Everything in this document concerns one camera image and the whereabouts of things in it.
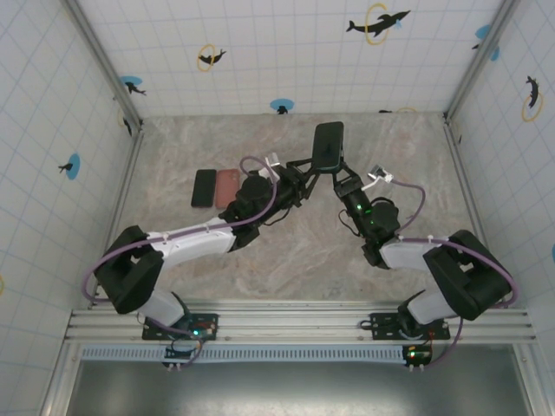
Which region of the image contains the black smartphone teal edge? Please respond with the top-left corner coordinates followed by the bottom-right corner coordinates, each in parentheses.
top-left (312, 121), bottom-right (345, 173)

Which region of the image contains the pink phone case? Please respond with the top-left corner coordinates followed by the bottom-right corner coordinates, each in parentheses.
top-left (215, 168), bottom-right (240, 209)

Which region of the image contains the black phone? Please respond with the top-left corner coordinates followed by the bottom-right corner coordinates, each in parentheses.
top-left (191, 168), bottom-right (218, 209)

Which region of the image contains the small controller board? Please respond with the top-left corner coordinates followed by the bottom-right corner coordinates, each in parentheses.
top-left (402, 344), bottom-right (434, 370)
top-left (163, 337), bottom-right (205, 370)

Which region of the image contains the grey metal panel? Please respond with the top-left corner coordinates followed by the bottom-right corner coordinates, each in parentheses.
top-left (69, 359), bottom-right (532, 416)

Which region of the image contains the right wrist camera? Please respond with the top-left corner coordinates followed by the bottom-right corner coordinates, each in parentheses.
top-left (366, 163), bottom-right (395, 192)

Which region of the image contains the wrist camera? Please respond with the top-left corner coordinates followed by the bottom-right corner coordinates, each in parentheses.
top-left (258, 153), bottom-right (283, 185)
top-left (366, 163), bottom-right (395, 192)

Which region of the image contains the thin black cable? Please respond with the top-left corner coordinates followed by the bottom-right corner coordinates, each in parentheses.
top-left (339, 209), bottom-right (364, 238)

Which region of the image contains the purple cable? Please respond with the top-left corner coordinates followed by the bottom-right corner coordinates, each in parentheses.
top-left (389, 179), bottom-right (520, 372)
top-left (82, 154), bottom-right (281, 367)

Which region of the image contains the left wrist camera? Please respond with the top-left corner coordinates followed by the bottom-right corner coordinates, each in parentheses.
top-left (258, 153), bottom-right (283, 185)

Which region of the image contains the aluminium side rail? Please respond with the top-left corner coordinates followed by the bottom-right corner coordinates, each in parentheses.
top-left (442, 114), bottom-right (493, 250)
top-left (88, 125), bottom-right (147, 309)

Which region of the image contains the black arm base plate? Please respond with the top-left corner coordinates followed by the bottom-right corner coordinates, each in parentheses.
top-left (370, 311), bottom-right (452, 341)
top-left (141, 312), bottom-right (220, 341)

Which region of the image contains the wide aluminium mounting rail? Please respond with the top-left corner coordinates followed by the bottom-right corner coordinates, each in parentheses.
top-left (64, 306), bottom-right (539, 347)

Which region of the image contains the small dolphin ring sticker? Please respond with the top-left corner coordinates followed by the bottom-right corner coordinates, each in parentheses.
top-left (197, 42), bottom-right (228, 73)

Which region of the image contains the slotted grey cable duct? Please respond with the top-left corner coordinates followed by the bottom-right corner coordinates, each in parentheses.
top-left (80, 344), bottom-right (411, 364)

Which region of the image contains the aluminium corner post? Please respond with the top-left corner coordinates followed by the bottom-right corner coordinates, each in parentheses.
top-left (442, 0), bottom-right (521, 121)
top-left (62, 0), bottom-right (144, 131)

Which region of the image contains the large dolphin ring sticker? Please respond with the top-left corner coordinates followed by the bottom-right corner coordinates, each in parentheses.
top-left (521, 75), bottom-right (545, 123)

